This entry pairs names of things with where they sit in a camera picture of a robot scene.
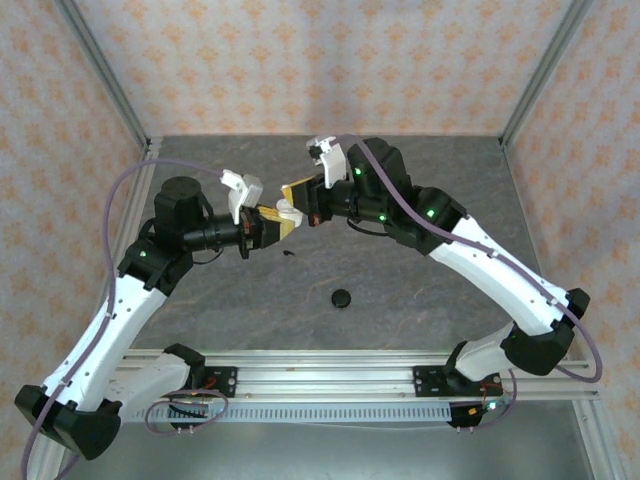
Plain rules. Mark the white rounded object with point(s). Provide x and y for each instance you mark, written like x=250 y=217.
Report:
x=290 y=214

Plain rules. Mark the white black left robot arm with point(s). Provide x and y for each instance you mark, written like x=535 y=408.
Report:
x=100 y=340

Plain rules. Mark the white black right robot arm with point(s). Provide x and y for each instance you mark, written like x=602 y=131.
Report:
x=500 y=270

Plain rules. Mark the small circuit board green light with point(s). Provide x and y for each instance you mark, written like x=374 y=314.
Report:
x=492 y=405

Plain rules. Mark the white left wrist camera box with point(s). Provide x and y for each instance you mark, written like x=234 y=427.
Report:
x=245 y=192

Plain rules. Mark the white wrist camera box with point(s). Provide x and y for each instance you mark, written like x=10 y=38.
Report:
x=245 y=192
x=332 y=162

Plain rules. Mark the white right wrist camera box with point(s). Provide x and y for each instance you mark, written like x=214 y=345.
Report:
x=332 y=162

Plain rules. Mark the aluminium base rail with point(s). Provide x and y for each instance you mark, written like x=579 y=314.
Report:
x=325 y=372

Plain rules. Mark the short aluminium frame post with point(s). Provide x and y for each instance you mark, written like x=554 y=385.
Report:
x=595 y=440

